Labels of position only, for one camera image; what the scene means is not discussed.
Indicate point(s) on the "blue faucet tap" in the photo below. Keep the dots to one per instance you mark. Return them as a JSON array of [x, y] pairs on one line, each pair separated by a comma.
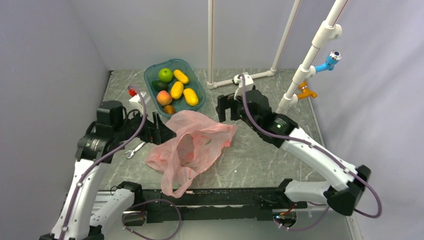
[[331, 60]]

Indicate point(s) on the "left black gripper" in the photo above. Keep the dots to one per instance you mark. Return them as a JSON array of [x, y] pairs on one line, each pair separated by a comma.
[[161, 133]]

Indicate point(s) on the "yellow fake fruit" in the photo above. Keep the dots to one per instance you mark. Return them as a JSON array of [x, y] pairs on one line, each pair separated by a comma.
[[181, 76], [190, 96]]

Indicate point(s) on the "fake peach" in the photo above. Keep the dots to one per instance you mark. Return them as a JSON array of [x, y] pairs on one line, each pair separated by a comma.
[[164, 98]]

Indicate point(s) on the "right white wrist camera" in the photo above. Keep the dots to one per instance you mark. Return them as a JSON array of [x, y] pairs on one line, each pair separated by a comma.
[[244, 83]]

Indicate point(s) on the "dark green fake avocado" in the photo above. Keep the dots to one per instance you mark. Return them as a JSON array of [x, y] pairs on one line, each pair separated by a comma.
[[159, 85]]

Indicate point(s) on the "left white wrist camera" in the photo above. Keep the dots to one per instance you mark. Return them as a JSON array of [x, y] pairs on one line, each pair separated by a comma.
[[135, 100]]

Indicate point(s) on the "aluminium extrusion frame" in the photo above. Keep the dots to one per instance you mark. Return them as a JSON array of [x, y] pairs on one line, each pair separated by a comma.
[[96, 202]]

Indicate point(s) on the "orange faucet tap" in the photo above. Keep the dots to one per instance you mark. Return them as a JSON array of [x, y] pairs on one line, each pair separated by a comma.
[[305, 92]]

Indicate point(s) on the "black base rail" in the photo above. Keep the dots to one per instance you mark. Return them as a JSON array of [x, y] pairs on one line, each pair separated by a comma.
[[259, 203]]

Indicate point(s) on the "yellow fake mango front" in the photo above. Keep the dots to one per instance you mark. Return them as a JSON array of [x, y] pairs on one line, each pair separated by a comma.
[[177, 90]]

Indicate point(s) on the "silver wrench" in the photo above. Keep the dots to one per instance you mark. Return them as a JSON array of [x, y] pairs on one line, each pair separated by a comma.
[[130, 153]]

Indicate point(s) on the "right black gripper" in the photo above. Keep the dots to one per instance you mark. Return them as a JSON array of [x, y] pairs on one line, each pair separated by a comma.
[[227, 102]]

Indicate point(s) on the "pink plastic bag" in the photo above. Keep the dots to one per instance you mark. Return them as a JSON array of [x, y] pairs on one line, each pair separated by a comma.
[[198, 143]]

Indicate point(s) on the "green fake apple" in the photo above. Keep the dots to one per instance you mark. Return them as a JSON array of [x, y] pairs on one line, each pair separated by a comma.
[[166, 75]]

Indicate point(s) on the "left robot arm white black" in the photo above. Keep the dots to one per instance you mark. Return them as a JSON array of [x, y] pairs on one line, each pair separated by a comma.
[[95, 150]]

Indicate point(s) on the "teal plastic tray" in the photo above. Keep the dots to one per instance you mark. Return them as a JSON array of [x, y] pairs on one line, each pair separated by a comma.
[[150, 75]]

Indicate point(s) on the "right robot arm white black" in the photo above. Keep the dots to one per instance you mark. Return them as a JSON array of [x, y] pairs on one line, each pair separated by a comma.
[[344, 183]]

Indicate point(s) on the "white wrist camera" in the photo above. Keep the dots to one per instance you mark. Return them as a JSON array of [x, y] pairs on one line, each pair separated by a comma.
[[135, 100], [244, 83]]

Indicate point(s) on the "orange fake fruit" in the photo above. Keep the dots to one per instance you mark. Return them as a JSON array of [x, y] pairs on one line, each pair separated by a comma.
[[169, 109]]

